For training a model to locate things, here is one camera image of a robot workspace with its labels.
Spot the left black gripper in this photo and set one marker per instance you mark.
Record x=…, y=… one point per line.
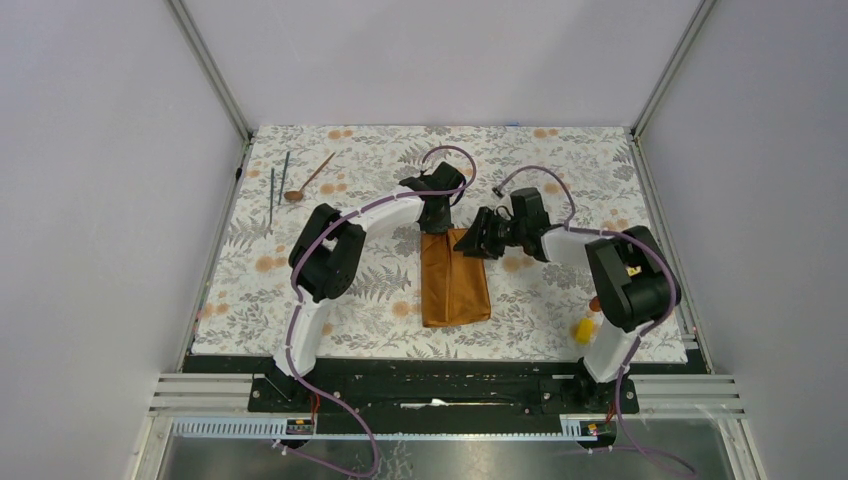
x=440, y=226

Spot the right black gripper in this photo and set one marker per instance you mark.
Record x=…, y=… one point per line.
x=474, y=243

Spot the orange cloth napkin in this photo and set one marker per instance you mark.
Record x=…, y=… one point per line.
x=454, y=288

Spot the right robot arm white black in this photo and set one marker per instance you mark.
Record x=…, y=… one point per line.
x=634, y=286

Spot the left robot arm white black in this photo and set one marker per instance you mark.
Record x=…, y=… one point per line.
x=326, y=255

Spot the floral patterned table mat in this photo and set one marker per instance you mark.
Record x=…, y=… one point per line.
x=414, y=295

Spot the yellow cylinder block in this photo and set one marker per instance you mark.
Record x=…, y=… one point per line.
x=583, y=331

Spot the brown wooden spoon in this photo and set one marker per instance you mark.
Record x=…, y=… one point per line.
x=298, y=195

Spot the dark teal chopstick right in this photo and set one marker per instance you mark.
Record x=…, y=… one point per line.
x=283, y=177

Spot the dark teal chopstick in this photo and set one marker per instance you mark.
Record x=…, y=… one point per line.
x=271, y=198
x=283, y=177

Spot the dark teal chopstick left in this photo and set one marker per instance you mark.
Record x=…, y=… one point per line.
x=271, y=198

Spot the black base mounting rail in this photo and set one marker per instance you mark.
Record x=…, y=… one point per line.
x=439, y=397

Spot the left aluminium frame post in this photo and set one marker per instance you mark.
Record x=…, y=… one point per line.
x=209, y=68

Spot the aluminium frame post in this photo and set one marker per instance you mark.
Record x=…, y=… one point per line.
x=209, y=68
x=690, y=34

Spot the right aluminium frame post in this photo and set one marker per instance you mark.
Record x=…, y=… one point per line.
x=690, y=34

